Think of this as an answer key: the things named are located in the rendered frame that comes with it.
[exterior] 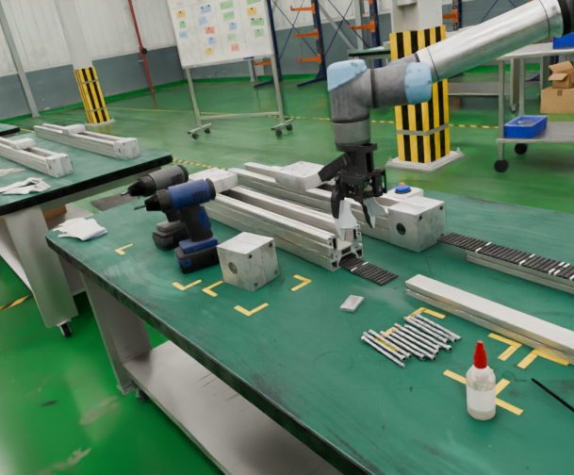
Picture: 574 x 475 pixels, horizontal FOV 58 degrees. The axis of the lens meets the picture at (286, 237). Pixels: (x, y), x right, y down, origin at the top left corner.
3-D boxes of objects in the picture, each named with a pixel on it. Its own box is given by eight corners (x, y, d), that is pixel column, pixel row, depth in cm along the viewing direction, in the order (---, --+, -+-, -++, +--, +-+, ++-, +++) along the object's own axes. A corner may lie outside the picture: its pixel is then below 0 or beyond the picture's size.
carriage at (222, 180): (240, 193, 167) (237, 173, 164) (210, 204, 161) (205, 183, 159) (218, 186, 179) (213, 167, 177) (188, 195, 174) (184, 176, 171)
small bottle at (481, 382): (475, 399, 75) (474, 330, 71) (500, 410, 72) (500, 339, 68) (462, 413, 73) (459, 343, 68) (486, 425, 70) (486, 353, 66)
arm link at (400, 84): (426, 57, 103) (370, 65, 106) (431, 60, 93) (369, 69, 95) (428, 98, 106) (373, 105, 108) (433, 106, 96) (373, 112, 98)
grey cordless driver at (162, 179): (205, 236, 153) (188, 164, 145) (145, 261, 142) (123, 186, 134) (191, 231, 159) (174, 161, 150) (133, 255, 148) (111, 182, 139)
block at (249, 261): (287, 270, 123) (280, 234, 120) (253, 292, 116) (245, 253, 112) (258, 262, 130) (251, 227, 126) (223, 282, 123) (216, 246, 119)
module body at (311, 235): (363, 256, 124) (359, 223, 121) (331, 271, 119) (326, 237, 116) (210, 198, 187) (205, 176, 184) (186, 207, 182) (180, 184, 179)
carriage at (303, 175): (336, 188, 156) (333, 167, 154) (307, 200, 151) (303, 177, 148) (303, 181, 169) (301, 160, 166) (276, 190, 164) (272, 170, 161)
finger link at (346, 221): (347, 246, 106) (354, 202, 105) (329, 239, 111) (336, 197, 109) (358, 246, 108) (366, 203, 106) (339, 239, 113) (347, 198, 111)
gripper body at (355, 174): (361, 207, 104) (355, 148, 99) (334, 199, 110) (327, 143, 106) (388, 196, 107) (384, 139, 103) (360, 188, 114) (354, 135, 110)
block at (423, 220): (452, 235, 127) (451, 198, 124) (418, 253, 121) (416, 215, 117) (424, 226, 134) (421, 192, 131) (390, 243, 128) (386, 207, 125)
